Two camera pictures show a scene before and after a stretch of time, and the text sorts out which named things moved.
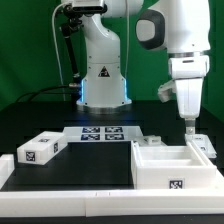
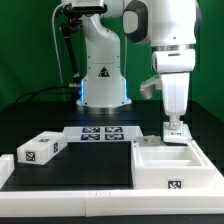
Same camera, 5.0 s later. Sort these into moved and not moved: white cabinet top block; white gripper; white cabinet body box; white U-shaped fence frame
Moved: white gripper
Not moved: white cabinet top block; white U-shaped fence frame; white cabinet body box
